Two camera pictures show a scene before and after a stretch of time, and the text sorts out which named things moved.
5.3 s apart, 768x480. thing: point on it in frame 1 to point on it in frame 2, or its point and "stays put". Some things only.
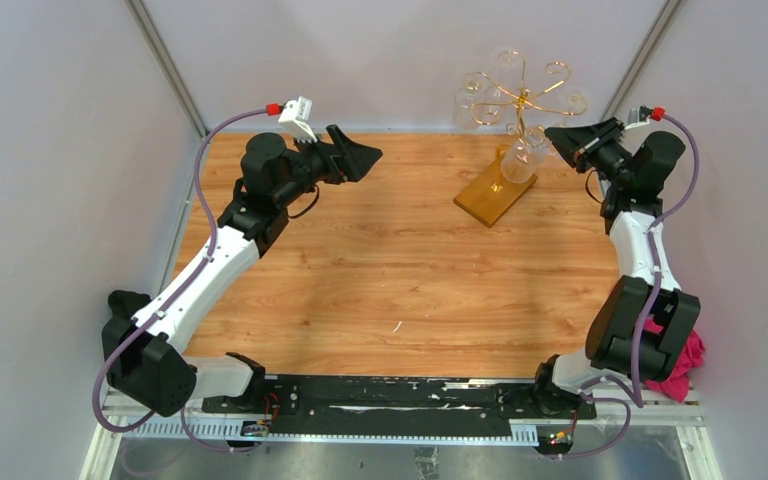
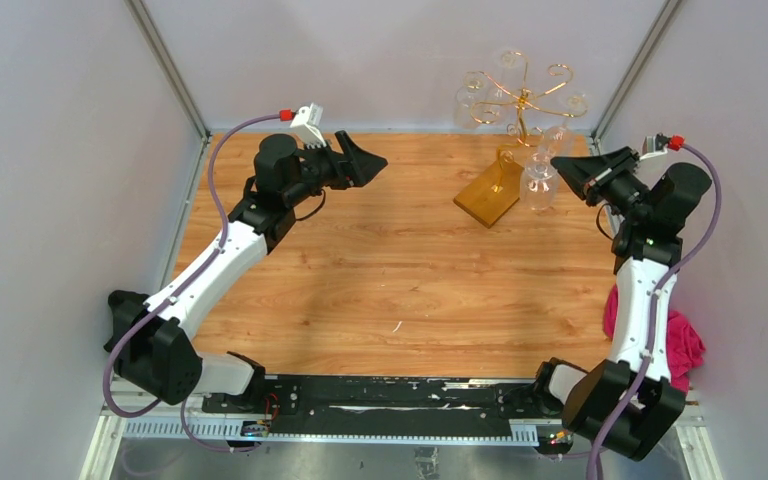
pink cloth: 676,383 stays put
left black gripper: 336,168 stays put
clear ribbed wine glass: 522,159 to 539,180
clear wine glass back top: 508,59 stays put
